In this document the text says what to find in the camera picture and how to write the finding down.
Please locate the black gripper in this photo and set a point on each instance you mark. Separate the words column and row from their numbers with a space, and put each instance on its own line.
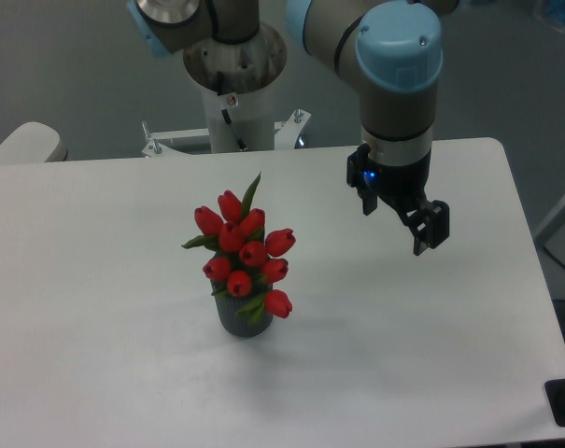
column 403, row 189

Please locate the red tulip bouquet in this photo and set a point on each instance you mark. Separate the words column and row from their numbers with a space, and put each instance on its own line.
column 244, row 253

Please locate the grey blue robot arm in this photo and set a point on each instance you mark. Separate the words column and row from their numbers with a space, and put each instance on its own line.
column 389, row 52

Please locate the grey ribbed vase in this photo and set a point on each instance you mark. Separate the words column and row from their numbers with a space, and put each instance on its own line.
column 245, row 316

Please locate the white chair armrest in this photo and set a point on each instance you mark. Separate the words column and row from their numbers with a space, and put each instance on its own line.
column 33, row 142

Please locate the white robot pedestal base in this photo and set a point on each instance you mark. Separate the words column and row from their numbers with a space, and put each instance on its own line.
column 237, row 83

